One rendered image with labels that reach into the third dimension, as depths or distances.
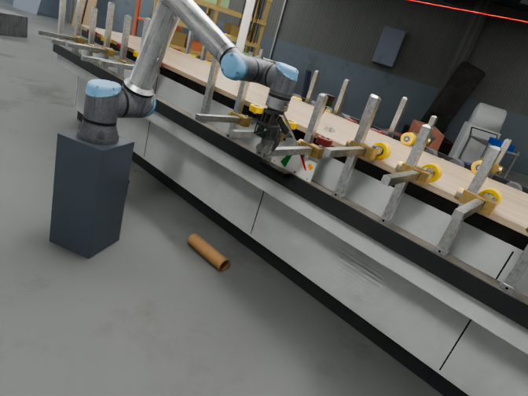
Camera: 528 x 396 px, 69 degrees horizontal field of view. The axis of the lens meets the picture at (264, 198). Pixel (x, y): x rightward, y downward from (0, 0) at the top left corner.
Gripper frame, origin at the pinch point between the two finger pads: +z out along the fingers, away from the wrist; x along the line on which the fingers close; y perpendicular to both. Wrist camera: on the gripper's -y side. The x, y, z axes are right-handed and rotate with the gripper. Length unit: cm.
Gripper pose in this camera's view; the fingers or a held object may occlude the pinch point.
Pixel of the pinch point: (265, 155)
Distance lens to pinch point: 161.1
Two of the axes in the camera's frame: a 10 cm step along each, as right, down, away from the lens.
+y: -6.5, 1.2, -7.5
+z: -2.8, 8.9, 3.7
